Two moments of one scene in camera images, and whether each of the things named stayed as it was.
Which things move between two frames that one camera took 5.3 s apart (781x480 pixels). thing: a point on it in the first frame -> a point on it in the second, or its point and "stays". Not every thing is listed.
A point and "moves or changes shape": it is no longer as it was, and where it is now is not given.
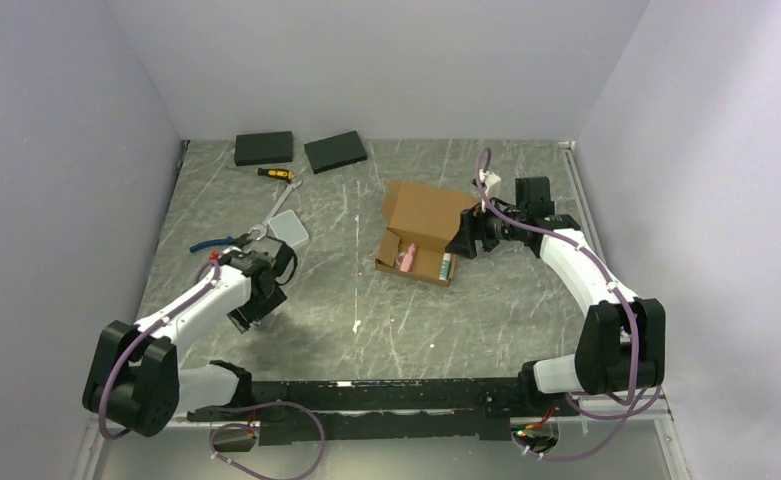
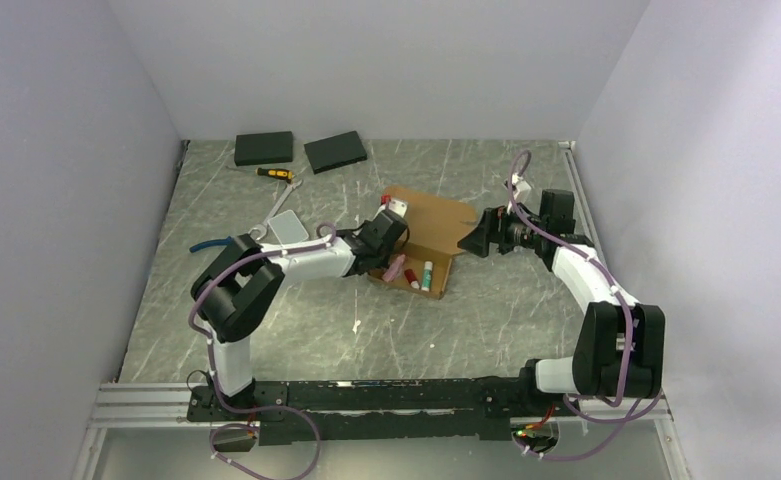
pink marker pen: x=407 y=262 -> x=395 y=268
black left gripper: x=243 y=316 -> x=384 y=261
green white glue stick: x=445 y=266 -> x=427 y=277
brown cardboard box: x=418 y=226 moves or changes shape
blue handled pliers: x=239 y=242 stays
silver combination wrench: x=279 y=203 stays
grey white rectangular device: x=289 y=229 stays
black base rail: x=359 y=411 stays
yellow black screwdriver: x=277 y=173 stays
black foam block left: x=263 y=148 stays
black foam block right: x=335 y=152 stays
